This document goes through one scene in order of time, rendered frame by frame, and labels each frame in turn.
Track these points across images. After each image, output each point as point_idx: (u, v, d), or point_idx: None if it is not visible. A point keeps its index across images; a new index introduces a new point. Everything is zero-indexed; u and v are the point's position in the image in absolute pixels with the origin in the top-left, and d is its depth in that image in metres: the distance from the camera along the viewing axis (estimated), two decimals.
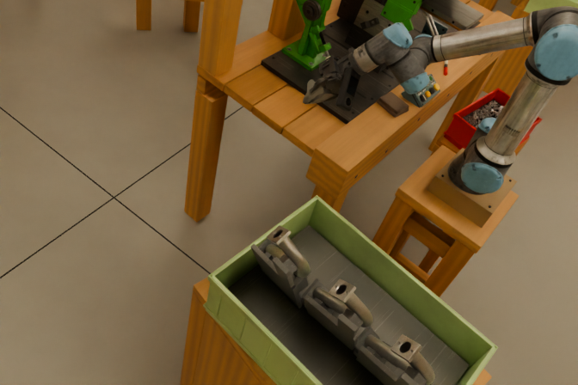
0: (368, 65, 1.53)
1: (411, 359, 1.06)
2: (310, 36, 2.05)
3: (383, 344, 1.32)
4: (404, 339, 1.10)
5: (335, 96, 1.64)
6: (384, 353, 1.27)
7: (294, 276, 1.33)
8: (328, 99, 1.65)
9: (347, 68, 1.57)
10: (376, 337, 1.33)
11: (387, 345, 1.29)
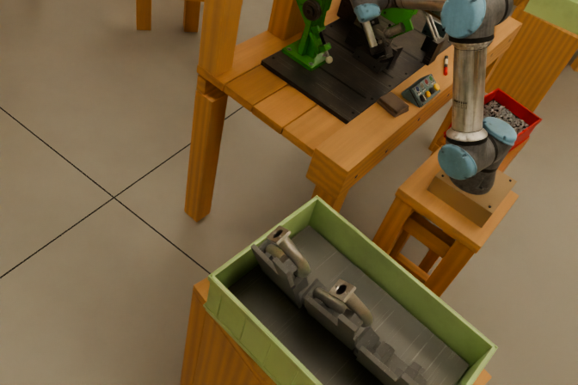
0: None
1: None
2: (310, 36, 2.05)
3: (367, 39, 2.08)
4: None
5: None
6: (371, 27, 2.08)
7: (294, 276, 1.33)
8: None
9: None
10: (371, 44, 2.08)
11: (369, 30, 2.07)
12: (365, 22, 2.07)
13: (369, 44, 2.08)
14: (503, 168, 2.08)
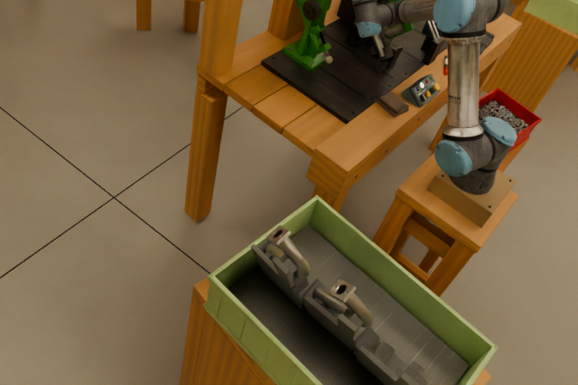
0: None
1: None
2: (310, 36, 2.05)
3: (377, 49, 2.14)
4: None
5: (385, 0, 1.99)
6: (380, 37, 2.14)
7: (294, 276, 1.33)
8: None
9: None
10: (380, 54, 2.14)
11: (378, 40, 2.13)
12: None
13: (378, 54, 2.14)
14: (503, 168, 2.08)
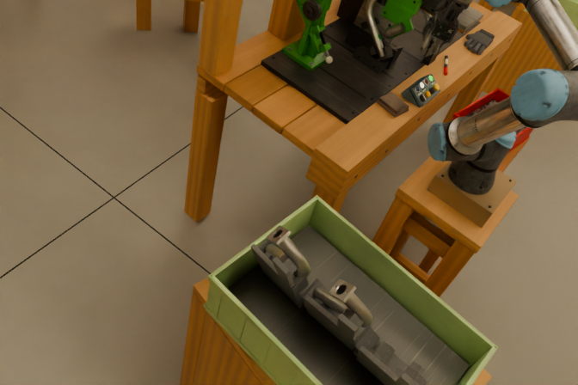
0: None
1: None
2: (310, 36, 2.05)
3: (377, 49, 2.14)
4: None
5: (427, 26, 1.72)
6: None
7: (294, 276, 1.33)
8: (425, 32, 1.73)
9: None
10: (380, 54, 2.14)
11: (378, 40, 2.13)
12: (374, 33, 2.13)
13: (378, 54, 2.14)
14: (503, 168, 2.08)
